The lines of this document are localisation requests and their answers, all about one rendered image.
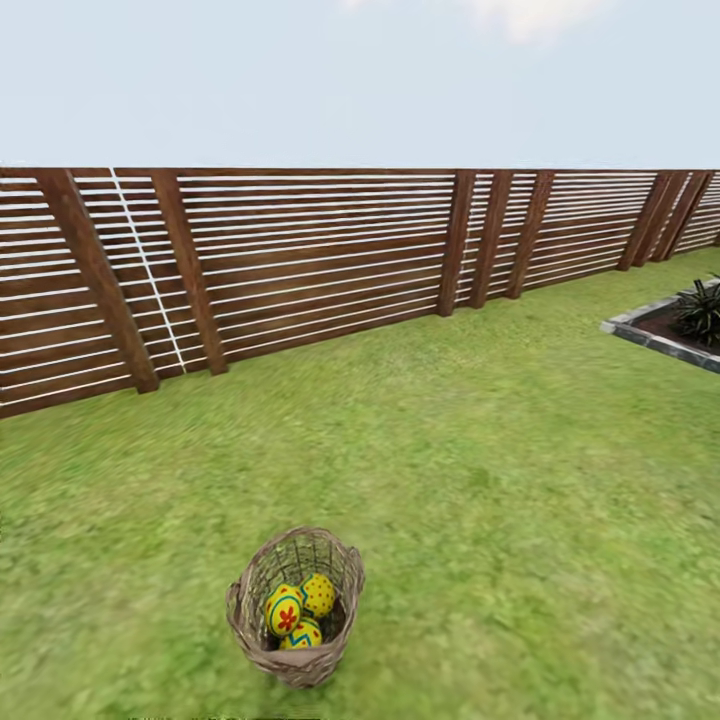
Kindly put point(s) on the wicker basket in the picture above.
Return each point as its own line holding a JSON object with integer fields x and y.
{"x": 304, "y": 667}

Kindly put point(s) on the easter egg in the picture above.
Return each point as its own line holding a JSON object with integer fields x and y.
{"x": 307, "y": 633}
{"x": 318, "y": 595}
{"x": 282, "y": 607}

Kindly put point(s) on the bush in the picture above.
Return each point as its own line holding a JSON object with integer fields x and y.
{"x": 701, "y": 316}

